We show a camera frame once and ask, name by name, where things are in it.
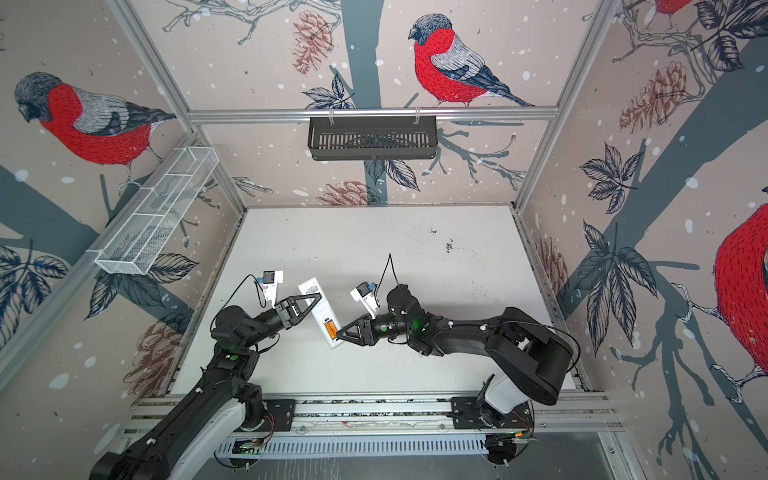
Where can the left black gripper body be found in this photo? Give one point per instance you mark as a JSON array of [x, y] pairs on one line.
[[265, 325]]

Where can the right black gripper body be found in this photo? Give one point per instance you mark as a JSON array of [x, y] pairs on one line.
[[389, 325]]

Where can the white remote control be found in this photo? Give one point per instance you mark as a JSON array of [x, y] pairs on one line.
[[323, 312]]

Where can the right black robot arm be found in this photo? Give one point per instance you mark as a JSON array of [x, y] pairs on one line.
[[533, 357]]

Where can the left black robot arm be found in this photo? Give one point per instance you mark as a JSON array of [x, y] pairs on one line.
[[221, 402]]

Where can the aluminium top crossbar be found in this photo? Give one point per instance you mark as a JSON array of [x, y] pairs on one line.
[[268, 116]]

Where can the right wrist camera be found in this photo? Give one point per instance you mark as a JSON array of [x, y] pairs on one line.
[[366, 294]]

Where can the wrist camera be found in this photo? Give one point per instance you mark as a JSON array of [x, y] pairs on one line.
[[366, 294], [269, 282]]

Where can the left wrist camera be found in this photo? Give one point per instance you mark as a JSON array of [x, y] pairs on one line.
[[269, 282]]

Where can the aluminium front rail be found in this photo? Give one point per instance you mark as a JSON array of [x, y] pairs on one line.
[[338, 415]]

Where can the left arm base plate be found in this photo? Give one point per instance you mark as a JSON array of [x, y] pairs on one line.
[[271, 415]]

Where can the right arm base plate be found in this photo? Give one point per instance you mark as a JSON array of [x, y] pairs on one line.
[[469, 413]]

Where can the white wire mesh basket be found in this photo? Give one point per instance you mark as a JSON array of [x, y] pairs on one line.
[[140, 239]]

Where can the black wall basket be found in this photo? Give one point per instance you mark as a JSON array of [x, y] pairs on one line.
[[373, 138]]

